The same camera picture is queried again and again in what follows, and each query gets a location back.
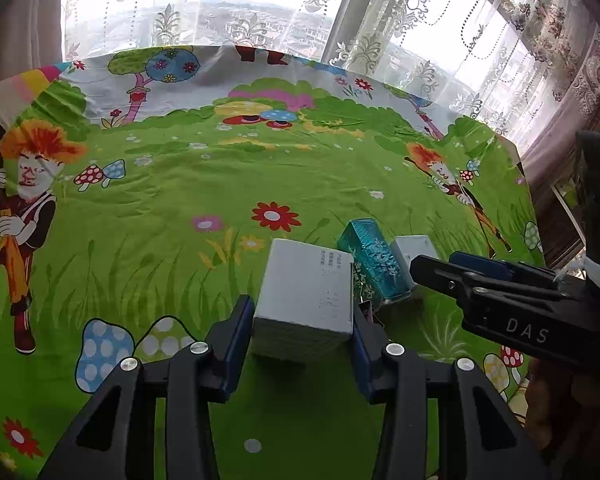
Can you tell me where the white lace curtain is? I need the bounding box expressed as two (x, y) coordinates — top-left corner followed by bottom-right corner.
(60, 0), (600, 151)

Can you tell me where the cartoon green tablecloth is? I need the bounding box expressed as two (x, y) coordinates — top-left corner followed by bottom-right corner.
(0, 47), (543, 479)

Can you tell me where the pink binder clip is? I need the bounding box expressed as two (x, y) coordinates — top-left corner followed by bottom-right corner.
(353, 280), (375, 323)

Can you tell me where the right hand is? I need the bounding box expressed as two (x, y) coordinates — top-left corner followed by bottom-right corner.
(524, 358), (574, 451)

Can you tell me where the white red-logo box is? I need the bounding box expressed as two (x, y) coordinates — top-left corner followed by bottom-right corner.
(251, 238), (353, 363)

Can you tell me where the small white cube box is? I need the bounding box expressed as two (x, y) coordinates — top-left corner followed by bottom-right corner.
(390, 235), (438, 292)

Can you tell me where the pink drape curtain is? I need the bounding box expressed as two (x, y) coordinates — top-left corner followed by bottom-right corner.
(522, 30), (600, 266)

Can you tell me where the teal toothpaste box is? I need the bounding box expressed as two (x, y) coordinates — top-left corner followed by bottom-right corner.
(337, 219), (410, 309)

